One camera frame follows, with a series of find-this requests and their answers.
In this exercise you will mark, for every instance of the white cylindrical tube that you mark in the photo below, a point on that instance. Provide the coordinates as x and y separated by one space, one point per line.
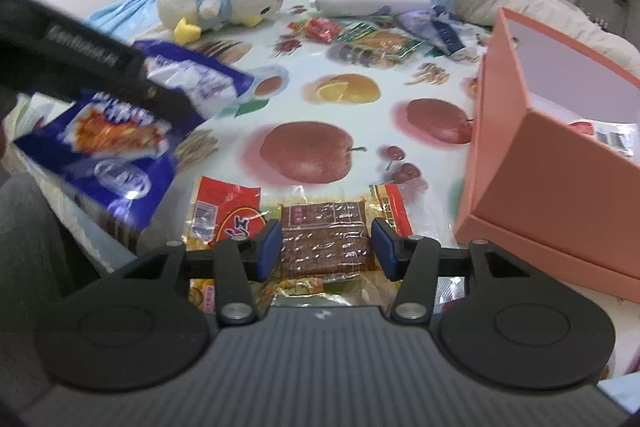
365 8

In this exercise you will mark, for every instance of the white barcode snack packet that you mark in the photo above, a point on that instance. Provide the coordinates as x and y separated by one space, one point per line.
622 138

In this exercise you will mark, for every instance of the blue noodle snack packet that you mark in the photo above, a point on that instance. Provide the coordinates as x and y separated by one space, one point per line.
117 159

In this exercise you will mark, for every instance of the green bean cartilage snack packet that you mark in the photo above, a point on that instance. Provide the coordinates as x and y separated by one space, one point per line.
371 45

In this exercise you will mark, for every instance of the fruit print table cloth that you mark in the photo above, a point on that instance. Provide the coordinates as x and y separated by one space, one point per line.
311 127

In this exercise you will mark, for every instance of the blue star bedsheet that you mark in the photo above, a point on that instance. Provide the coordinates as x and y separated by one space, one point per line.
129 20

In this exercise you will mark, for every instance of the pink cardboard box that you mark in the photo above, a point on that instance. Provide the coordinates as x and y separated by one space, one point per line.
564 201

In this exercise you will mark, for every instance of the brown tofu snack packet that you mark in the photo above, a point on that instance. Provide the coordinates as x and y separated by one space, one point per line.
326 256

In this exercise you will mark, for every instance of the small red snack packet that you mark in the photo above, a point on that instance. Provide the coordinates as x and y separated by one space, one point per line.
318 29

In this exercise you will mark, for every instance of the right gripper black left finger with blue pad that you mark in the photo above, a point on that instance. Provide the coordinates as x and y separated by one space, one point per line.
159 281

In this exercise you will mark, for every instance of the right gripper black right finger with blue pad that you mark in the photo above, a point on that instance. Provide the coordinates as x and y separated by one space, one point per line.
417 263

